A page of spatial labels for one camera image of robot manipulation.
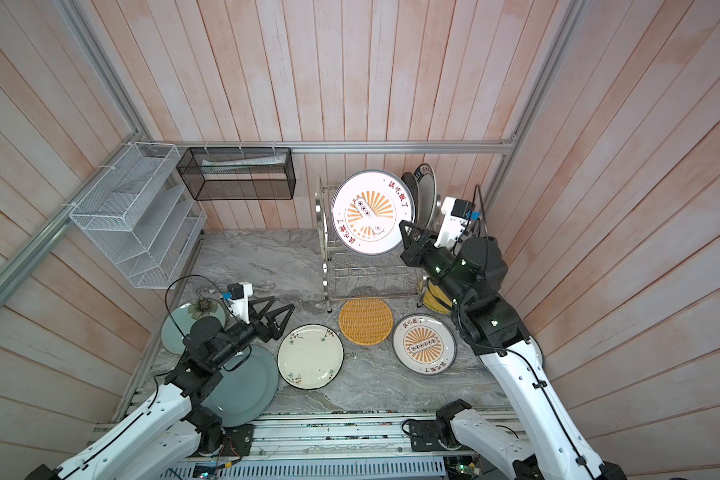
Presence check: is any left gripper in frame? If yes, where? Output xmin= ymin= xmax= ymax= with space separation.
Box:
xmin=210 ymin=295 xmax=295 ymax=368

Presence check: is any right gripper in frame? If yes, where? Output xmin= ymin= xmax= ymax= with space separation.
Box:
xmin=402 ymin=221 xmax=471 ymax=315

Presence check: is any small orange sunburst plate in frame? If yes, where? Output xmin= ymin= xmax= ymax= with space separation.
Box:
xmin=331 ymin=170 xmax=416 ymax=256

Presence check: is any white plate green lettered rim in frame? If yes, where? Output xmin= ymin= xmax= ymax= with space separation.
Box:
xmin=413 ymin=163 xmax=437 ymax=228

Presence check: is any black round plate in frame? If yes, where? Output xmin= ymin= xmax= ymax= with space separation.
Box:
xmin=401 ymin=172 xmax=421 ymax=224

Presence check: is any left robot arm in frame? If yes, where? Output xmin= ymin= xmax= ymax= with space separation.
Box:
xmin=27 ymin=296 xmax=295 ymax=479

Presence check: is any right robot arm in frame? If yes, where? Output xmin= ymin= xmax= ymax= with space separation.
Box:
xmin=399 ymin=221 xmax=626 ymax=479

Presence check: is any stainless steel dish rack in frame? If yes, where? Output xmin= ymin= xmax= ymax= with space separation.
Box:
xmin=314 ymin=182 xmax=427 ymax=312

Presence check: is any cream floral plate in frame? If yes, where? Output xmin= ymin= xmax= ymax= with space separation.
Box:
xmin=277 ymin=324 xmax=344 ymax=390

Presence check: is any large teal plate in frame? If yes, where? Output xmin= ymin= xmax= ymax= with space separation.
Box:
xmin=202 ymin=345 xmax=279 ymax=427

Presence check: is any yellow woven pattern plate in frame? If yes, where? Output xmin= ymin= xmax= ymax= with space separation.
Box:
xmin=418 ymin=279 xmax=452 ymax=315

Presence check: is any light green flower plate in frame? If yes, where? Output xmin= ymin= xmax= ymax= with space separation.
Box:
xmin=161 ymin=298 xmax=226 ymax=354

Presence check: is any orange woven pattern plate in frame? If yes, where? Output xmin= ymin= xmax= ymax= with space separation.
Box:
xmin=338 ymin=298 xmax=394 ymax=346

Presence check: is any large orange sunburst plate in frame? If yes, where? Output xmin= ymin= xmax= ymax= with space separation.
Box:
xmin=392 ymin=314 xmax=457 ymax=376

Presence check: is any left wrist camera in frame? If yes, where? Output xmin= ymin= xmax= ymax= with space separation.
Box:
xmin=222 ymin=282 xmax=253 ymax=324

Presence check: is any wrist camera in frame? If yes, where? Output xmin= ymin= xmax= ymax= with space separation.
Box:
xmin=222 ymin=282 xmax=253 ymax=324
xmin=435 ymin=197 xmax=481 ymax=249

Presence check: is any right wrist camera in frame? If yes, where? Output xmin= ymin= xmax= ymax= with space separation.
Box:
xmin=435 ymin=197 xmax=481 ymax=249

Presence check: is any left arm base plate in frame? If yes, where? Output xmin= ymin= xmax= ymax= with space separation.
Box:
xmin=198 ymin=423 xmax=255 ymax=457

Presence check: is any black wire mesh basket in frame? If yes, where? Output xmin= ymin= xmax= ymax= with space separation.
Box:
xmin=177 ymin=146 xmax=297 ymax=201

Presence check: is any white wire mesh shelf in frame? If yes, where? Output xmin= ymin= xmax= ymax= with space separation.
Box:
xmin=70 ymin=143 xmax=207 ymax=290

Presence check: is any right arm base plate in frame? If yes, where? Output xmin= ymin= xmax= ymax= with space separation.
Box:
xmin=401 ymin=418 xmax=461 ymax=452

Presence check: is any aluminium frame rail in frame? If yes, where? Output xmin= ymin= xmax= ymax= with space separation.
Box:
xmin=146 ymin=140 xmax=514 ymax=155

